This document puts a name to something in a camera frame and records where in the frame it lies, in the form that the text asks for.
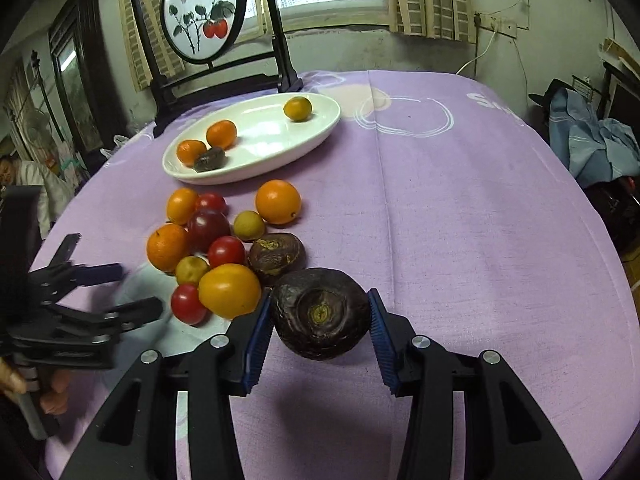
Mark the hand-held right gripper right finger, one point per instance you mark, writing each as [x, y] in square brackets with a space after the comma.
[382, 345]

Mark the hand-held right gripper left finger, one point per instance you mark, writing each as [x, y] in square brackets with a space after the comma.
[257, 350]

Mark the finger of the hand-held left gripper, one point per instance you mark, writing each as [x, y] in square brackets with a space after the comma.
[100, 273]
[137, 310]

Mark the red cherry tomato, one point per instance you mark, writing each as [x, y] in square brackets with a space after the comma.
[226, 251]
[212, 201]
[187, 305]

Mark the large dark water chestnut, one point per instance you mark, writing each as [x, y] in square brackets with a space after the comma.
[320, 330]

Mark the small yellow-green fruit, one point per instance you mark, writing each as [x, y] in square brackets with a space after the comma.
[248, 225]
[190, 270]

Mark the yellow-orange tomato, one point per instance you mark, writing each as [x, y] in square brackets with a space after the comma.
[227, 290]

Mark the medium dark water chestnut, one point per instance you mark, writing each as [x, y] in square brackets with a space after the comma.
[277, 260]

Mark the dark red plum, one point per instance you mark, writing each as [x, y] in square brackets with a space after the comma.
[207, 230]

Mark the large round orange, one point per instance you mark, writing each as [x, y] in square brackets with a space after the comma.
[278, 201]

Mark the white oval plate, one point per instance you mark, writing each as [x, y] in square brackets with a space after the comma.
[270, 135]

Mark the person's left hand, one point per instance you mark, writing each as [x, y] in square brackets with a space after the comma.
[55, 402]

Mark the white plastic bag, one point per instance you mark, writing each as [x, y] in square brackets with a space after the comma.
[118, 144]

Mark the purple tablecloth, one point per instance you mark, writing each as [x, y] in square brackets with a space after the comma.
[450, 210]

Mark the electric fan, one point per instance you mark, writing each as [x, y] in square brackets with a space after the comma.
[36, 132]

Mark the small dark water chestnut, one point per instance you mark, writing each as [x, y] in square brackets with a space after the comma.
[210, 161]

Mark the dark wooden framed cabinet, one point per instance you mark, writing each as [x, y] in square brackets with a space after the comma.
[97, 70]

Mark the beige checked curtain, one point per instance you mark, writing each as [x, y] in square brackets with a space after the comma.
[167, 62]
[430, 0]

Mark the greenish small orange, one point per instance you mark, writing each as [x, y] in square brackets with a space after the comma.
[297, 109]

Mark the round painted screen black stand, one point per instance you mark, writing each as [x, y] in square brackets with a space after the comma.
[200, 10]

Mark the blue cloth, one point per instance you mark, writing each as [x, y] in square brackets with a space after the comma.
[590, 145]

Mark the dark furniture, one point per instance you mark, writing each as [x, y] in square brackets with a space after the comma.
[625, 100]

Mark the white wall socket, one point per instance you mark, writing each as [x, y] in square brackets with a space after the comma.
[502, 26]

